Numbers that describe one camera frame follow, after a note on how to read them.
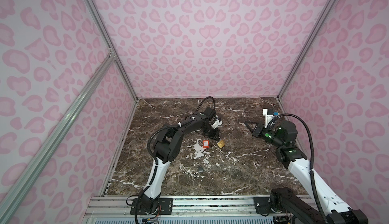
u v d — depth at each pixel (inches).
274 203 25.9
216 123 35.6
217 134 33.5
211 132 33.6
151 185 23.9
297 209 21.7
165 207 28.8
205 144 36.5
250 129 28.3
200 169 33.7
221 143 36.5
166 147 22.9
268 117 26.7
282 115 26.7
